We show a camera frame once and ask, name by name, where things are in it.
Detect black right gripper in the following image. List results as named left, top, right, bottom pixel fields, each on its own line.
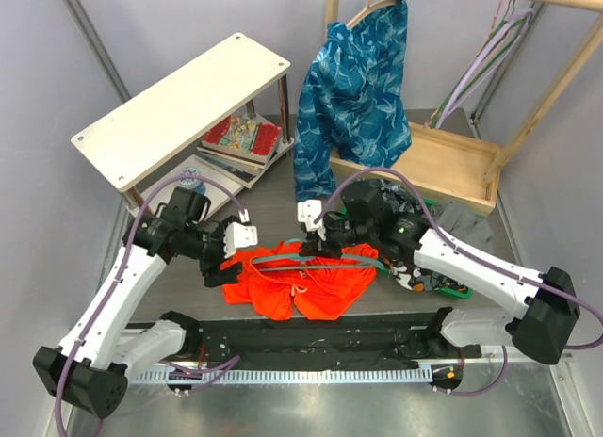
left=300, top=216, right=375, bottom=260

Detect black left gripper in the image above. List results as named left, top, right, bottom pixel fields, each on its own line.
left=182, top=216, right=242, bottom=286

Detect teal hanger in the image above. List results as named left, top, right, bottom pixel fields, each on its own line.
left=246, top=238, right=384, bottom=272

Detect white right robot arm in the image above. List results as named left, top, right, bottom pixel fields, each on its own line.
left=297, top=182, right=580, bottom=365

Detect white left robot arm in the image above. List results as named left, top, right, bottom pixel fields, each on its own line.
left=33, top=186, right=257, bottom=419

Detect camouflage orange shorts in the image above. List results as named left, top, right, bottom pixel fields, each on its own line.
left=380, top=258, right=469, bottom=297

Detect grey shorts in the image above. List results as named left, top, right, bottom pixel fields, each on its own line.
left=430, top=202, right=494, bottom=254

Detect blue patterned shorts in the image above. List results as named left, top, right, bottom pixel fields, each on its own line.
left=293, top=0, right=412, bottom=202

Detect wooden hanger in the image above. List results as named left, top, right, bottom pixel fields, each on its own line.
left=346, top=0, right=399, bottom=29

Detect green hanger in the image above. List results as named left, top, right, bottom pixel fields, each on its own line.
left=431, top=12, right=533, bottom=127

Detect lilac hanger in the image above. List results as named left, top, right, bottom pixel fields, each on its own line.
left=435, top=8, right=536, bottom=127

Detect blue patterned tape roll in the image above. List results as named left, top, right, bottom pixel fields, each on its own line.
left=177, top=167, right=206, bottom=195

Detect stack of books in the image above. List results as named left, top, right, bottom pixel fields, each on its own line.
left=195, top=147, right=279, bottom=188

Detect red patterned book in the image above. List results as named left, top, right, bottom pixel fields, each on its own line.
left=201, top=115, right=281, bottom=164

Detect green plastic tray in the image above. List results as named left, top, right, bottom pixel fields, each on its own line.
left=382, top=189, right=494, bottom=299

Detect white two-tier shelf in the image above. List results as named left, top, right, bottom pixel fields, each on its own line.
left=72, top=33, right=291, bottom=213

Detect wooden clothes rack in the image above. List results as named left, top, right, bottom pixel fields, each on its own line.
left=323, top=0, right=603, bottom=215

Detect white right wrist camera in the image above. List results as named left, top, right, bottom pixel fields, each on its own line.
left=297, top=200, right=326, bottom=240

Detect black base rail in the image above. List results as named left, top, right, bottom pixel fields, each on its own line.
left=167, top=312, right=482, bottom=372

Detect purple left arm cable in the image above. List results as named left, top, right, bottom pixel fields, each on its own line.
left=54, top=176, right=249, bottom=437

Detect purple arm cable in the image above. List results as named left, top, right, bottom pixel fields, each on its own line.
left=319, top=167, right=603, bottom=396
left=54, top=176, right=249, bottom=437

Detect white slotted cable duct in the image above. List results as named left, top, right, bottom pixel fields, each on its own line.
left=133, top=365, right=432, bottom=386

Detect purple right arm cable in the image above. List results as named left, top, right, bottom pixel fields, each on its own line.
left=319, top=167, right=603, bottom=396

